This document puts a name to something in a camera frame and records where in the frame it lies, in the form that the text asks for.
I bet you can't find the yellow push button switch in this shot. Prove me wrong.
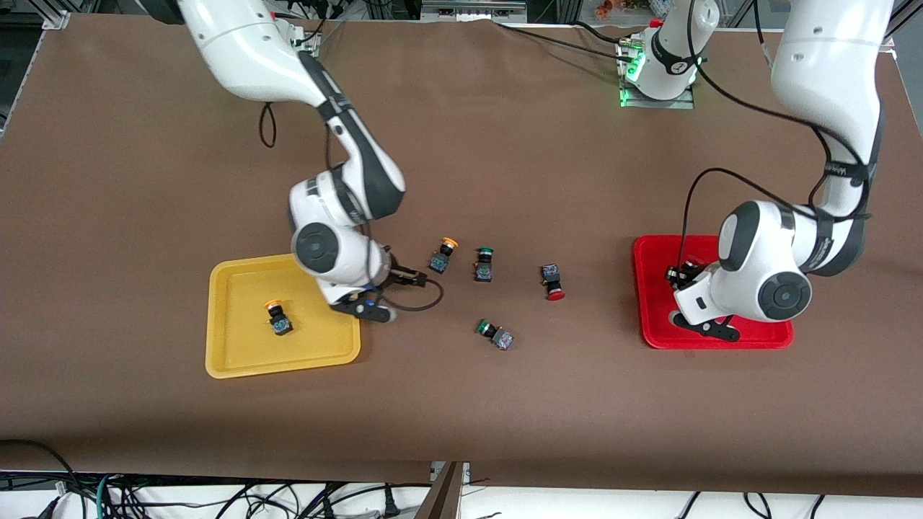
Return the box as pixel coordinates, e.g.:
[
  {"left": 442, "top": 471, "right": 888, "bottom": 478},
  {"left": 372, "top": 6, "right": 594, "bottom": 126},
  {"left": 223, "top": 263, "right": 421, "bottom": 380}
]
[
  {"left": 263, "top": 298, "right": 296, "bottom": 338},
  {"left": 428, "top": 236, "right": 461, "bottom": 275}
]

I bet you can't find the red plastic tray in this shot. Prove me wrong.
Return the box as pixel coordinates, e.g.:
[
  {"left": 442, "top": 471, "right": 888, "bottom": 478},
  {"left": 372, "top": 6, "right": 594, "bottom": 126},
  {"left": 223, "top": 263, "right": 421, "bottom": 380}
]
[{"left": 632, "top": 235, "right": 795, "bottom": 351}]

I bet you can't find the brown table cover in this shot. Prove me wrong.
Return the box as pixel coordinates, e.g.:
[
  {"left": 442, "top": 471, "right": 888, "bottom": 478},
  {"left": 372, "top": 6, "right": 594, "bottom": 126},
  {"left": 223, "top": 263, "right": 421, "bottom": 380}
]
[{"left": 0, "top": 14, "right": 923, "bottom": 498}]

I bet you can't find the yellow plastic tray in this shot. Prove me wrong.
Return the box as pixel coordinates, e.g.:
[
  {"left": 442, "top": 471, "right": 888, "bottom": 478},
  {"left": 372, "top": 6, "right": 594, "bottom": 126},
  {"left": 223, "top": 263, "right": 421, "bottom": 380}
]
[{"left": 205, "top": 252, "right": 362, "bottom": 380}]

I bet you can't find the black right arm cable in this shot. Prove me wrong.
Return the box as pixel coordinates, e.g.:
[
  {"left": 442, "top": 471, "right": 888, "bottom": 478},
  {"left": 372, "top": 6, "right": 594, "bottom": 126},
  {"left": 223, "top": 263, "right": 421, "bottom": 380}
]
[{"left": 258, "top": 101, "right": 445, "bottom": 313}]

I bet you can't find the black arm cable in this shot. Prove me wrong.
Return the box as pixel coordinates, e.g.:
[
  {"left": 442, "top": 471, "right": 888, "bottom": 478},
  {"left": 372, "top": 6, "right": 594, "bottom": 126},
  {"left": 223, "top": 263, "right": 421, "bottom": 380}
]
[
  {"left": 258, "top": 101, "right": 445, "bottom": 313},
  {"left": 676, "top": 0, "right": 875, "bottom": 272}
]

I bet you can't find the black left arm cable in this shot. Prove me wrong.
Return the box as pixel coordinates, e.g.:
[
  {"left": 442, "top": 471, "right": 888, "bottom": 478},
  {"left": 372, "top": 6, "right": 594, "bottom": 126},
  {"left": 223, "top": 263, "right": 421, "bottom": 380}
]
[{"left": 676, "top": 0, "right": 875, "bottom": 272}]

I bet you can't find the brown table leg post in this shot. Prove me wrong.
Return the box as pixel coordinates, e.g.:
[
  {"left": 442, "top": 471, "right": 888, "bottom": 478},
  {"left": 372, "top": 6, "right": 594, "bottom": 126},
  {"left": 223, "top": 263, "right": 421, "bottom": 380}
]
[{"left": 414, "top": 461, "right": 464, "bottom": 519}]

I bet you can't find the black cable behind table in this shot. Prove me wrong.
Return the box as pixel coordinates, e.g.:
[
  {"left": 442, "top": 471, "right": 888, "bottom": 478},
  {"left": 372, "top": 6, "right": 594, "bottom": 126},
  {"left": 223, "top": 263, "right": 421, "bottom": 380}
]
[{"left": 496, "top": 20, "right": 630, "bottom": 60}]

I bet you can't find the aluminium frame profile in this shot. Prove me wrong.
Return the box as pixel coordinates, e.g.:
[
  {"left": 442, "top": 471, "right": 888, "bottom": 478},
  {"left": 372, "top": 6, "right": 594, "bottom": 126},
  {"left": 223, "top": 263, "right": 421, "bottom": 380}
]
[{"left": 420, "top": 0, "right": 529, "bottom": 22}]

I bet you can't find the black floor cable bundle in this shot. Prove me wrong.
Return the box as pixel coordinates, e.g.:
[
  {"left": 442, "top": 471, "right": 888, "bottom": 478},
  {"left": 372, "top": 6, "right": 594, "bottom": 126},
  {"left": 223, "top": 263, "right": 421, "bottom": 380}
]
[{"left": 0, "top": 438, "right": 383, "bottom": 519}]

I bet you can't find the green floor cable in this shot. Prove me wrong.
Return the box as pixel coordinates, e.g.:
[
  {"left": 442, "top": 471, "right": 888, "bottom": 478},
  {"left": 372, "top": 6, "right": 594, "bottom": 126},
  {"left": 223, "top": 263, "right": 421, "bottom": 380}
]
[{"left": 92, "top": 472, "right": 120, "bottom": 519}]

